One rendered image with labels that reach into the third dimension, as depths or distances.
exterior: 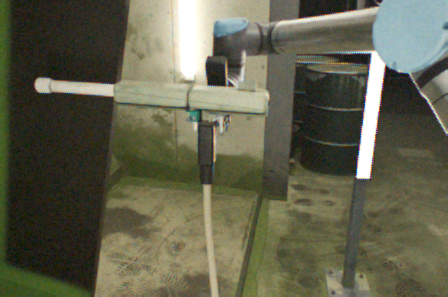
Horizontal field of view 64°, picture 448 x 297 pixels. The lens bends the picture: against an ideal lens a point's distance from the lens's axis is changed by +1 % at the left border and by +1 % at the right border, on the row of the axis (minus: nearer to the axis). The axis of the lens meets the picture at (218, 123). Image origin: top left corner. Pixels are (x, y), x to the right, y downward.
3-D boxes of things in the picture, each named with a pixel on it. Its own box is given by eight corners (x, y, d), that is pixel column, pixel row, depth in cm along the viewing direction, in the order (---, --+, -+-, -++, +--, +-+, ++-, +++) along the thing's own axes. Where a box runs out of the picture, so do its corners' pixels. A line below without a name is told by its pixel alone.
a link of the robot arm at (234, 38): (244, 16, 100) (241, 60, 105) (207, 16, 95) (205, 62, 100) (262, 19, 93) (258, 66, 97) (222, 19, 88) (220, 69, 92)
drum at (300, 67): (332, 136, 398) (340, 56, 372) (328, 154, 346) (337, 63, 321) (280, 130, 418) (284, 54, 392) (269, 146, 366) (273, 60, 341)
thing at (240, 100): (263, 182, 77) (270, 80, 69) (261, 194, 73) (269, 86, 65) (60, 160, 86) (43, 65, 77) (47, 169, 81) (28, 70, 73)
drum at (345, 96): (292, 154, 347) (298, 62, 322) (351, 153, 349) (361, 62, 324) (309, 180, 291) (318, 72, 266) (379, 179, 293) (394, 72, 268)
